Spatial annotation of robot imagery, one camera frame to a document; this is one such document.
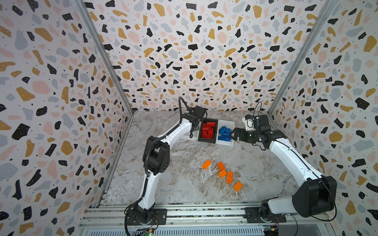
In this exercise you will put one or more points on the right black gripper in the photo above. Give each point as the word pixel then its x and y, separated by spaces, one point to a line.
pixel 239 133

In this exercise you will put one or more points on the blue long brick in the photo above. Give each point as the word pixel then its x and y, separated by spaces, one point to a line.
pixel 223 130
pixel 223 138

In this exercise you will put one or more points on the red brick top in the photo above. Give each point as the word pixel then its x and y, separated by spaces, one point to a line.
pixel 211 124

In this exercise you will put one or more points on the orange brick horizontal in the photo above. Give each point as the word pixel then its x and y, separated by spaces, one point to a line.
pixel 206 164

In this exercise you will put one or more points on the orange long brick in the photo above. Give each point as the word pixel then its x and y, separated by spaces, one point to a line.
pixel 229 177

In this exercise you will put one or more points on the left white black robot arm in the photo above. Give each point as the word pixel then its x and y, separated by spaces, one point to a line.
pixel 156 156

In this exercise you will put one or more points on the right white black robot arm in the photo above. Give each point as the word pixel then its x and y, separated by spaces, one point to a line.
pixel 316 193

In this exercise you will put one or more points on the right white bin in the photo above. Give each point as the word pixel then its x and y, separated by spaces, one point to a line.
pixel 228 124

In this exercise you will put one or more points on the white bin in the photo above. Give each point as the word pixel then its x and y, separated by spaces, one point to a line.
pixel 228 124
pixel 193 133

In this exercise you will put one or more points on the left white bin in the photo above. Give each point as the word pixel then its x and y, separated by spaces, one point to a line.
pixel 193 133

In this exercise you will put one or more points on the black middle bin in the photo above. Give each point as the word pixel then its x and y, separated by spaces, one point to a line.
pixel 213 140

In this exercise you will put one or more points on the orange brick lowest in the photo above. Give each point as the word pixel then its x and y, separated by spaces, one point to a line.
pixel 238 186

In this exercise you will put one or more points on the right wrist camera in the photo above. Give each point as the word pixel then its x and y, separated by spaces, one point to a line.
pixel 260 122

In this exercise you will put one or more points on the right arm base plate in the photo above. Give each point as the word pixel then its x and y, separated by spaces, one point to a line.
pixel 257 214

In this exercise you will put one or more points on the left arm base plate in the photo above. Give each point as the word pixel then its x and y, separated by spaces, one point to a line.
pixel 142 217

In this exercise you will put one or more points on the aluminium rail base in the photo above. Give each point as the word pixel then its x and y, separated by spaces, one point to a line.
pixel 205 219

